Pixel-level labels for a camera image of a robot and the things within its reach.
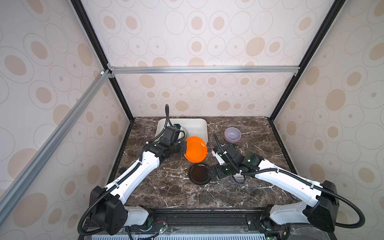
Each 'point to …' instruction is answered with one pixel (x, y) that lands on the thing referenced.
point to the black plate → (199, 174)
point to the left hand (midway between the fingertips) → (188, 142)
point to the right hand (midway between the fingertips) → (215, 170)
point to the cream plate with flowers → (183, 134)
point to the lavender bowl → (232, 135)
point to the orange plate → (196, 149)
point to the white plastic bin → (196, 127)
